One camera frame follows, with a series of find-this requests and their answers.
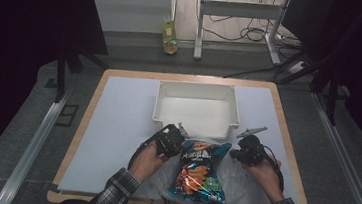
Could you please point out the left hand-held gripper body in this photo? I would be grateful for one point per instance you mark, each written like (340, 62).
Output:
(169, 141)

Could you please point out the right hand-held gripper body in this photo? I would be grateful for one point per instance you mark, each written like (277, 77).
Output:
(251, 152)

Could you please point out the clear smiley plastic bag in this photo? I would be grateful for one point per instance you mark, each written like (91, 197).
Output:
(236, 187)

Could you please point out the blue orange snack packet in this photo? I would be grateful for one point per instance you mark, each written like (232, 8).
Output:
(198, 174)

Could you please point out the person's left hand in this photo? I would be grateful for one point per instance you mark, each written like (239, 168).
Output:
(146, 162)

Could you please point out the person's right hand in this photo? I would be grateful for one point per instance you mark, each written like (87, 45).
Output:
(268, 180)

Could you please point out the white plastic bin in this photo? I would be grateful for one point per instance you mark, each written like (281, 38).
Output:
(198, 110)

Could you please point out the white table mat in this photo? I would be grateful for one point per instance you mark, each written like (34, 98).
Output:
(115, 132)

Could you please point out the white power strip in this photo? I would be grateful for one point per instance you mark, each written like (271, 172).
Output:
(297, 67)

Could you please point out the black metal stand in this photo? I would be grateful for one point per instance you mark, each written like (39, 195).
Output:
(332, 93)
(61, 73)

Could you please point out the black floor plate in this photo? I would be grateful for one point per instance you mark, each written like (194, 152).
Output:
(67, 114)

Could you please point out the yellow drink bottle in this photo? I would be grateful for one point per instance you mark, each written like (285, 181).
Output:
(169, 35)

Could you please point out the aluminium floor rail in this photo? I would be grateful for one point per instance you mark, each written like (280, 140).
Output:
(30, 154)
(347, 165)

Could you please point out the white metal desk frame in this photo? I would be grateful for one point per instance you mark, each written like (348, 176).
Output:
(238, 9)

